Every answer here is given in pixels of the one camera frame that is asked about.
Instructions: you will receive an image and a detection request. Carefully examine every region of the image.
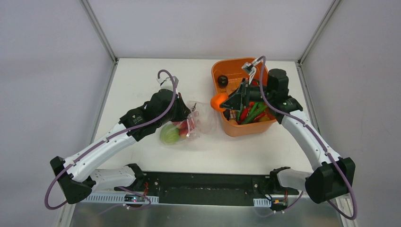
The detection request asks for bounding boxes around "orange toy tangerine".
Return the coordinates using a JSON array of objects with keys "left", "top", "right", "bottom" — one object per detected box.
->
[{"left": 210, "top": 93, "right": 228, "bottom": 112}]

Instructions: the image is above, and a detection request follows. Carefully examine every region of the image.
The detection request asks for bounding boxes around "dark purple toy mangosteen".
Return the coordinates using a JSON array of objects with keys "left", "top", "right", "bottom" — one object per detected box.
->
[{"left": 217, "top": 75, "right": 229, "bottom": 88}]

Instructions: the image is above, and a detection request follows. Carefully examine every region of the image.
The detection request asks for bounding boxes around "green toy cabbage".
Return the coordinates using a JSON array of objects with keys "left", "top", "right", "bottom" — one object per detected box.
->
[{"left": 159, "top": 124, "right": 180, "bottom": 145}]

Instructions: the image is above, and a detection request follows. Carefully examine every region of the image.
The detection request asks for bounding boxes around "red toy lychee bunch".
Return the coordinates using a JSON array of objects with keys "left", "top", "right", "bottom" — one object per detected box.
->
[{"left": 177, "top": 111, "right": 199, "bottom": 139}]

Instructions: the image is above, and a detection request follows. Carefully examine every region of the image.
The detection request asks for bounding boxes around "clear pink zip top bag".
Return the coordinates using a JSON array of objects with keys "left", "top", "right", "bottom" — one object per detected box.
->
[{"left": 159, "top": 101, "right": 218, "bottom": 146}]

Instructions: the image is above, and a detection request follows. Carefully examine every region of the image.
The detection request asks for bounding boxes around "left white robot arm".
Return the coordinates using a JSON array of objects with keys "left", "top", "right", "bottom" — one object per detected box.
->
[{"left": 50, "top": 89, "right": 190, "bottom": 204}]

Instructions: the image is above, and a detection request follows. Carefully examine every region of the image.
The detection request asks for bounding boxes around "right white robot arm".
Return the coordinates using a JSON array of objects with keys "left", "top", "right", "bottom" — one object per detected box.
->
[{"left": 213, "top": 69, "right": 356, "bottom": 204}]

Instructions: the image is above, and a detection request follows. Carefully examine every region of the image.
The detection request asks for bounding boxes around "red toy chili pepper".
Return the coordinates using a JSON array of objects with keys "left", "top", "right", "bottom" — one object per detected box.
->
[{"left": 237, "top": 107, "right": 250, "bottom": 122}]

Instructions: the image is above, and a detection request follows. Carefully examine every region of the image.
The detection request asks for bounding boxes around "long green toy pepper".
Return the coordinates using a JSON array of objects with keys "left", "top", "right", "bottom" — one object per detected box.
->
[{"left": 241, "top": 105, "right": 268, "bottom": 124}]

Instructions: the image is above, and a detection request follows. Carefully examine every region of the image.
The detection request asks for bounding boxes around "orange plastic basket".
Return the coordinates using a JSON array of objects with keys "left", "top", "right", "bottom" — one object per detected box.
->
[{"left": 211, "top": 57, "right": 276, "bottom": 137}]

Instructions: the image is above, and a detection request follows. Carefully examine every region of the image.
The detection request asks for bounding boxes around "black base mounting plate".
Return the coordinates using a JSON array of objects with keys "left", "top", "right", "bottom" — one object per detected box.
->
[{"left": 127, "top": 172, "right": 299, "bottom": 206}]

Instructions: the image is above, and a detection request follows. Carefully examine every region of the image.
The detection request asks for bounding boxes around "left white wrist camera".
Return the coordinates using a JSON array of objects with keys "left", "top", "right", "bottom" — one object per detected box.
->
[{"left": 157, "top": 76, "right": 179, "bottom": 92}]

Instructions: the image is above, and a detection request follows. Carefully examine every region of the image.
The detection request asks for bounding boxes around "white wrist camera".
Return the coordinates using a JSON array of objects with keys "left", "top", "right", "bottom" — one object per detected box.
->
[
  {"left": 242, "top": 62, "right": 256, "bottom": 84},
  {"left": 157, "top": 76, "right": 179, "bottom": 92}
]

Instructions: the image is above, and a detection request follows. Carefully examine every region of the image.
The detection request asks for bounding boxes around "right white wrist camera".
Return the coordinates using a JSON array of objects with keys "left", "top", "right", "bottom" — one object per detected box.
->
[{"left": 242, "top": 62, "right": 256, "bottom": 84}]

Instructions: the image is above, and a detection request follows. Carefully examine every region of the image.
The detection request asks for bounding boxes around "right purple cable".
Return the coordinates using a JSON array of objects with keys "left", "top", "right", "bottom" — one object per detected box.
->
[{"left": 253, "top": 55, "right": 358, "bottom": 221}]

